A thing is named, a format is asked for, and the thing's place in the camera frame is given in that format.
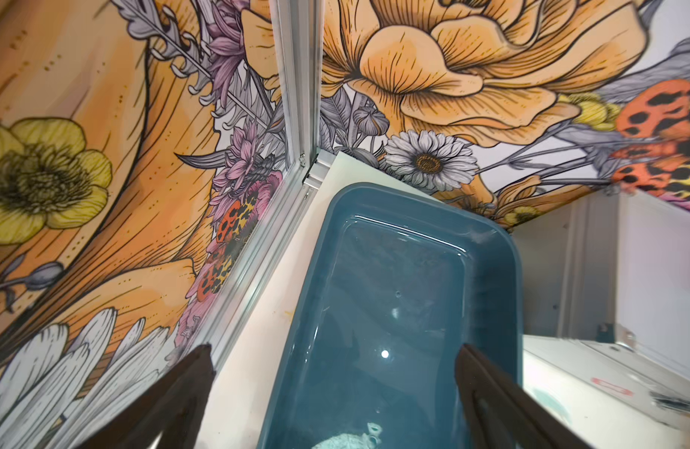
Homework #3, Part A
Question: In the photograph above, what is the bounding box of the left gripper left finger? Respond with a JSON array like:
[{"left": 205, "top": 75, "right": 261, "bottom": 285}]
[{"left": 78, "top": 344, "right": 216, "bottom": 448}]

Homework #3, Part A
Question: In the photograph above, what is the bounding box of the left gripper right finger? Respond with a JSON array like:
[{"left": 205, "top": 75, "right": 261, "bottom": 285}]
[{"left": 455, "top": 344, "right": 588, "bottom": 449}]

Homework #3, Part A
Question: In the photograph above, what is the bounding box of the silver metal first-aid case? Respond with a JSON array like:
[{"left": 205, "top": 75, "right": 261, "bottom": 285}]
[{"left": 513, "top": 191, "right": 690, "bottom": 433}]

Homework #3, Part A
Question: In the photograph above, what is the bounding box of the teal storage tray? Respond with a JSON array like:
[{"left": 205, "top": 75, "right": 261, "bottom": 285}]
[{"left": 258, "top": 183, "right": 523, "bottom": 448}]

